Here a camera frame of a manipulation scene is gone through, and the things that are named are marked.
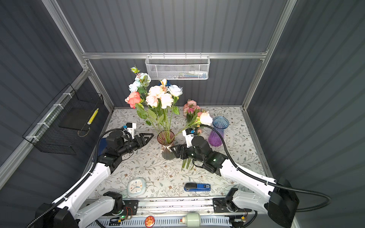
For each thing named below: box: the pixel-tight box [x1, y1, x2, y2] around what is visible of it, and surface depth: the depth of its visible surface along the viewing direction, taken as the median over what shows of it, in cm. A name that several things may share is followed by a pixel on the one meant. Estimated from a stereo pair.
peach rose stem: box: [145, 85, 165, 143], surface depth 65 cm
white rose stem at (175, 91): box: [167, 84, 183, 143], surface depth 69 cm
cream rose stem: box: [160, 92, 174, 143], surface depth 68 cm
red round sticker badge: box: [144, 215, 156, 228], surface depth 71 cm
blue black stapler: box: [183, 182, 212, 192], surface depth 80 cm
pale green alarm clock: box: [126, 177, 147, 198], surface depth 79 cm
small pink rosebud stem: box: [145, 95, 166, 143], surface depth 64 cm
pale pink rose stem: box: [173, 111, 213, 138], surface depth 64 cm
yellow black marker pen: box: [87, 107, 100, 125], surface depth 79 cm
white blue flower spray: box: [128, 66, 165, 141], surface depth 70 cm
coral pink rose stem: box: [124, 91, 164, 141], surface depth 67 cm
